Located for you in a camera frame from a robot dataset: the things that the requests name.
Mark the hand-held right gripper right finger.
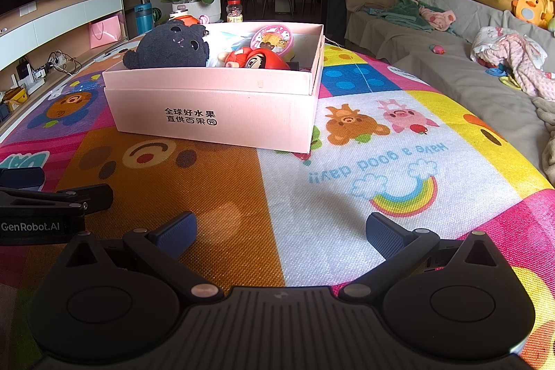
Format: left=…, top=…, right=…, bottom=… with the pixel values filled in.
left=338, top=212, right=504, bottom=302

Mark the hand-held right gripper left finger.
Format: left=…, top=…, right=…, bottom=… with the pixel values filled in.
left=58, top=211, right=225, bottom=301

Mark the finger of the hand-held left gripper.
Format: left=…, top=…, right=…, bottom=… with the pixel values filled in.
left=0, top=184, right=114, bottom=218
left=0, top=168, right=46, bottom=191

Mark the pink cardboard box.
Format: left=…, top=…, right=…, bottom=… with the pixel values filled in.
left=102, top=22, right=325, bottom=154

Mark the black plush toy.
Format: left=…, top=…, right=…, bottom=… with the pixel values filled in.
left=122, top=22, right=212, bottom=70

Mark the figurine doll keychain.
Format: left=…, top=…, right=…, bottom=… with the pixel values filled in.
left=217, top=49, right=244, bottom=68

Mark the red daruma doll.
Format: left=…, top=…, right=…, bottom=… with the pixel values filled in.
left=236, top=48, right=291, bottom=71

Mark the blue white tissue packet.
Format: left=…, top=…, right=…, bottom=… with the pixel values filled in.
left=208, top=31, right=253, bottom=66

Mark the pink round picture toy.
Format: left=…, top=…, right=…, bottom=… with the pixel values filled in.
left=250, top=24, right=296, bottom=53

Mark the colourful cartoon table mat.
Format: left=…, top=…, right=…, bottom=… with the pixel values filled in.
left=0, top=34, right=555, bottom=370

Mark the white power strip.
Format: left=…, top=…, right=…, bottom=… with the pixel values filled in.
left=45, top=51, right=76, bottom=74

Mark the pink gift bag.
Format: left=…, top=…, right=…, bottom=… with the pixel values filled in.
left=89, top=15, right=124, bottom=49

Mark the grey sofa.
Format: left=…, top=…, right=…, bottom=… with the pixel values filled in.
left=344, top=0, right=555, bottom=175

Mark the blue thermos bottle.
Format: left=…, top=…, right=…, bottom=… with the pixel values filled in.
left=134, top=0, right=154, bottom=36

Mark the grey knitted blanket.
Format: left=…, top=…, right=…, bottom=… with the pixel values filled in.
left=532, top=97, right=555, bottom=175

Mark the orange round toy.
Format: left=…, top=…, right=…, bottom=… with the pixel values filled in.
left=167, top=15, right=209, bottom=25

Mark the pink piggy garment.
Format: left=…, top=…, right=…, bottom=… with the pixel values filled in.
left=418, top=6, right=456, bottom=33

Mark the green cloth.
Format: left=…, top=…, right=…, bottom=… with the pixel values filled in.
left=377, top=0, right=423, bottom=26

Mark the red lid clear jar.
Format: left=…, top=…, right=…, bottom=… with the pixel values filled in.
left=226, top=0, right=244, bottom=23

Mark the yellow duck toy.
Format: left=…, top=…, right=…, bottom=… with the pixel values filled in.
left=511, top=0, right=555, bottom=29

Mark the white wall shelf unit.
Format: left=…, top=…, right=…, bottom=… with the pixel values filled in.
left=0, top=0, right=126, bottom=123

